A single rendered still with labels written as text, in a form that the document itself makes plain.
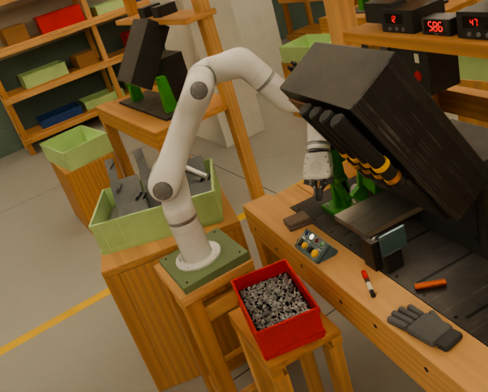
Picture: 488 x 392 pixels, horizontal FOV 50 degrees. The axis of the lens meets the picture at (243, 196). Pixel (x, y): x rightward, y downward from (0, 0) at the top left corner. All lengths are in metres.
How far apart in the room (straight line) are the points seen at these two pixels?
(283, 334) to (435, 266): 0.52
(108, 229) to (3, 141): 6.00
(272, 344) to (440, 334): 0.50
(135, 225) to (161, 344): 0.63
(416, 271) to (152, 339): 1.46
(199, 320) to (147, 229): 0.64
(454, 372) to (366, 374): 1.27
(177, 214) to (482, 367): 1.13
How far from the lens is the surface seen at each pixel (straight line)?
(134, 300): 2.61
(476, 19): 1.62
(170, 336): 2.76
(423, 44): 1.75
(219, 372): 2.27
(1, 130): 8.45
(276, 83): 1.82
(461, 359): 1.49
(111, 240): 2.60
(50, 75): 7.91
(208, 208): 2.49
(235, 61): 1.80
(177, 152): 1.88
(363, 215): 1.64
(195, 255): 2.08
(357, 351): 2.81
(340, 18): 2.33
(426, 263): 1.79
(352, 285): 1.75
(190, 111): 1.82
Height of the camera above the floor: 1.98
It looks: 26 degrees down
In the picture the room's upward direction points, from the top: 17 degrees counter-clockwise
